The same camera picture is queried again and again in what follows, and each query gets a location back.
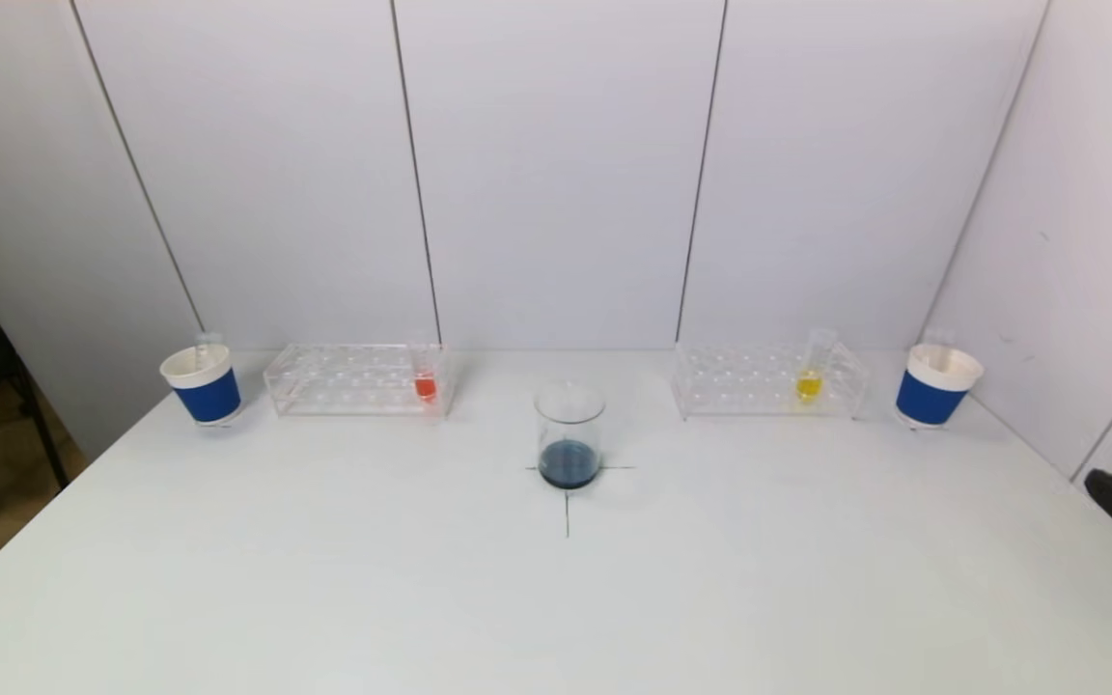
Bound clear glass beaker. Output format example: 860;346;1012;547
533;380;608;492

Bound black metal stand leg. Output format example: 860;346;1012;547
4;347;70;490

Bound blue and white paper cup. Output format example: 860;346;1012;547
158;343;243;429
894;343;987;431

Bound clear acrylic test tube rack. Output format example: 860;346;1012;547
671;339;874;422
261;342;452;419

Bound test tube with yellow pigment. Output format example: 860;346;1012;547
795;325;840;404

